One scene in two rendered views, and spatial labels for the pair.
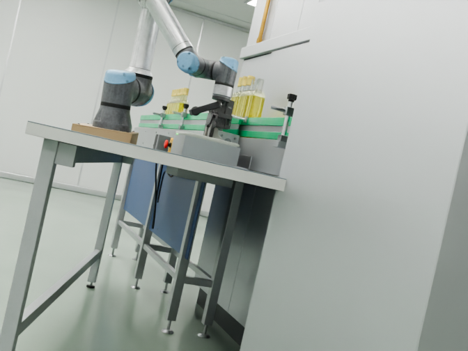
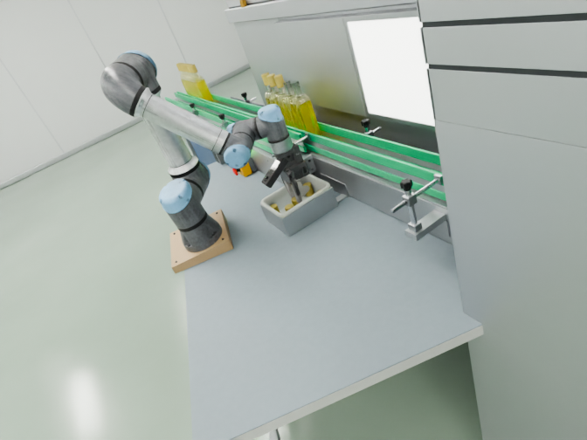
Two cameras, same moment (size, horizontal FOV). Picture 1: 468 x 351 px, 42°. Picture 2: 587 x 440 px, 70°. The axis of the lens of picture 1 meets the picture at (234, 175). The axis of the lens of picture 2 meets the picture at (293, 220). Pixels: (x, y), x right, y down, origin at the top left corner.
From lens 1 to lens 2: 1.33 m
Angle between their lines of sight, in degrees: 31
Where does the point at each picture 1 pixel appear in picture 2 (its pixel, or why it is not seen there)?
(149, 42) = (172, 136)
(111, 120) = (202, 241)
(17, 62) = (12, 60)
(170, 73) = not seen: outside the picture
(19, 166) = (86, 134)
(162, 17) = (176, 126)
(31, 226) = not seen: outside the picture
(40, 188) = not seen: outside the picture
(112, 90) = (182, 217)
